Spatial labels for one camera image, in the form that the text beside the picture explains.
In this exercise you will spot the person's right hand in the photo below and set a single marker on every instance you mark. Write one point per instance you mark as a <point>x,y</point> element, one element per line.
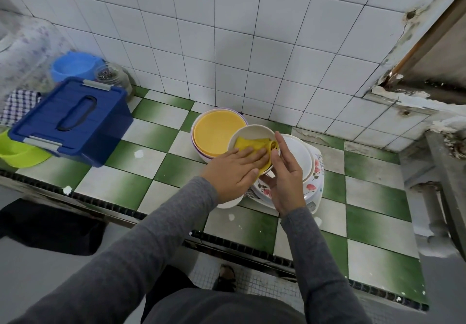
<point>285,183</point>

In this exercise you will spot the person's left hand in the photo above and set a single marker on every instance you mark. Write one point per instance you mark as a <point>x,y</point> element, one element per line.
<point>231,176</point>

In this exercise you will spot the stack of small white bowls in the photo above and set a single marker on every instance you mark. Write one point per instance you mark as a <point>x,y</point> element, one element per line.
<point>231,203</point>

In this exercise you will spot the person's right forearm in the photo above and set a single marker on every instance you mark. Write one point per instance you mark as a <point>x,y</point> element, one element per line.
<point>324,273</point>

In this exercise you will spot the person's black shoe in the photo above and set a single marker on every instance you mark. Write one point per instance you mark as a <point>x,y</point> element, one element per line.
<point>224,278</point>

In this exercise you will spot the glass jar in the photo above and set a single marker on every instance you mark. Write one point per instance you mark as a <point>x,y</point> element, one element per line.
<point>115,78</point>

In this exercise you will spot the stainless steel sink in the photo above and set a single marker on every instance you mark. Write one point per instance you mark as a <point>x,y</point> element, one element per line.
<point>448,160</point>

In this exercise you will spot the blue plastic box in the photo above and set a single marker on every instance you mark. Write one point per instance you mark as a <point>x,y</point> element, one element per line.
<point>69,120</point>

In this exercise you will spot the blue plastic bowl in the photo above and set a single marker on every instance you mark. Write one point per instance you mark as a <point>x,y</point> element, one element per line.
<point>74,65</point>

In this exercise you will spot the lime green plastic bowl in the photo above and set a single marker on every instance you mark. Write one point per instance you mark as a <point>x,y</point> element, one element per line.
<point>20,152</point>

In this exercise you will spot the blue white checked cloth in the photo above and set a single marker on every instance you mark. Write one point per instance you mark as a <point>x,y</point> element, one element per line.
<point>18,105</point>

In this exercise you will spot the clear plastic bag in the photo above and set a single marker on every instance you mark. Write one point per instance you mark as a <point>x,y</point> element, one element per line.
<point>25,51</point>

